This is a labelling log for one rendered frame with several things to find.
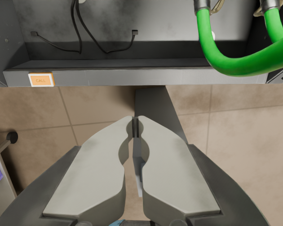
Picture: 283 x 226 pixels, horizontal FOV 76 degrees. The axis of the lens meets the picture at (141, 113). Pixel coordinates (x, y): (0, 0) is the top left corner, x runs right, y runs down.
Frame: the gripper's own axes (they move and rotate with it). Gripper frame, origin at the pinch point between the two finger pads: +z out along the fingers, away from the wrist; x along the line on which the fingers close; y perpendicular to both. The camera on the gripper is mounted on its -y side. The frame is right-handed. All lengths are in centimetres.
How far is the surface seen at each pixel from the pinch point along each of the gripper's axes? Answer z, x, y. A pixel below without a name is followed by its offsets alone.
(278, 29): 9.9, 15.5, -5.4
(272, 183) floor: 125, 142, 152
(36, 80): 28.8, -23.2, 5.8
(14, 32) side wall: 38.8, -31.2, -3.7
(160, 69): 30.2, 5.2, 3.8
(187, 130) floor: 125, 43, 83
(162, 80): 30.0, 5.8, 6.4
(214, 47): 7.3, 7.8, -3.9
